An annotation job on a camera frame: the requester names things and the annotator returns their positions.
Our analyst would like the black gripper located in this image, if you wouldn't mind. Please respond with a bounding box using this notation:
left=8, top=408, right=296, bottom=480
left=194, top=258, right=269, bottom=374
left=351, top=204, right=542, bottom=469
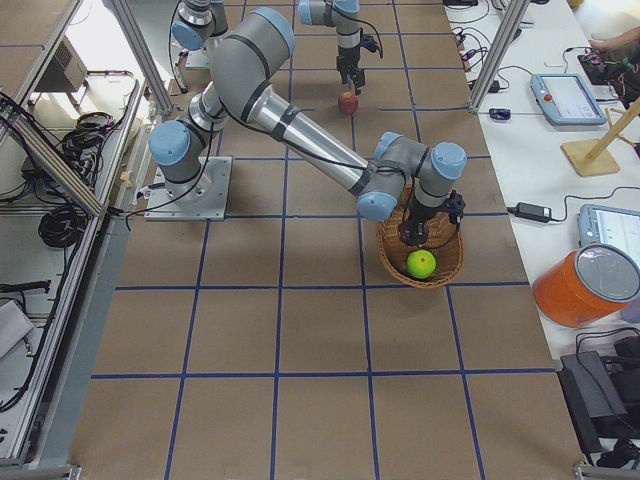
left=398, top=204, right=450, bottom=246
left=336, top=47, right=366, bottom=95

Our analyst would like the red yellow apple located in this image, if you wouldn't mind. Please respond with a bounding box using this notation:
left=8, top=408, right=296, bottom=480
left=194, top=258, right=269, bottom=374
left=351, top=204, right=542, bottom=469
left=337, top=91, right=359, bottom=116

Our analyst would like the green apple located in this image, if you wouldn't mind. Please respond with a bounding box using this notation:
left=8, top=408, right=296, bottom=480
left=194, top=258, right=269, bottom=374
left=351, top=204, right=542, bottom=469
left=406, top=249, right=436, bottom=280

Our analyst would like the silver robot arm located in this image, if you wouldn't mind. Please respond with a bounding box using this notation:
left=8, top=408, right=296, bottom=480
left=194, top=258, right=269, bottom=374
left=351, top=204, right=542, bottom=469
left=148, top=7, right=467, bottom=246
left=171, top=1, right=366, bottom=94

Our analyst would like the woven wicker basket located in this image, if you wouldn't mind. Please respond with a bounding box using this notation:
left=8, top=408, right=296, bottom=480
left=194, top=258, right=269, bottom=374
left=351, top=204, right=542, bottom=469
left=376, top=186, right=463, bottom=289

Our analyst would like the black power adapter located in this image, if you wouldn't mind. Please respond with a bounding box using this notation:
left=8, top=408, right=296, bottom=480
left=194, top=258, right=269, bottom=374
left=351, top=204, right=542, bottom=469
left=510, top=202, right=553, bottom=223

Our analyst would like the orange cylindrical container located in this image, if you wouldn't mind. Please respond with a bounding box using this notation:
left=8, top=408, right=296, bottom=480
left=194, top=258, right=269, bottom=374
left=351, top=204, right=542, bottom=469
left=533, top=243, right=639, bottom=328

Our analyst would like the wooden stand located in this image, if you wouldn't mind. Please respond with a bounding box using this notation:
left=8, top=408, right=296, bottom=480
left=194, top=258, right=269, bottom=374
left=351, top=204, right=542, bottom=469
left=561, top=99, right=639, bottom=177

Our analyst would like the teach pendant tablet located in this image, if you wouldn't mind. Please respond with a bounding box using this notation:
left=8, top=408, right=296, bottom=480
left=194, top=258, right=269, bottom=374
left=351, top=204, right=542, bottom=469
left=529, top=74, right=607, bottom=126
left=578, top=204, right=639, bottom=252

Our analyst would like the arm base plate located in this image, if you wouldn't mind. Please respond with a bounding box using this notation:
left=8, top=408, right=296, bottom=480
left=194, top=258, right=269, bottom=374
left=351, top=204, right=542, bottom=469
left=185, top=46, right=216, bottom=70
left=144, top=156, right=233, bottom=221

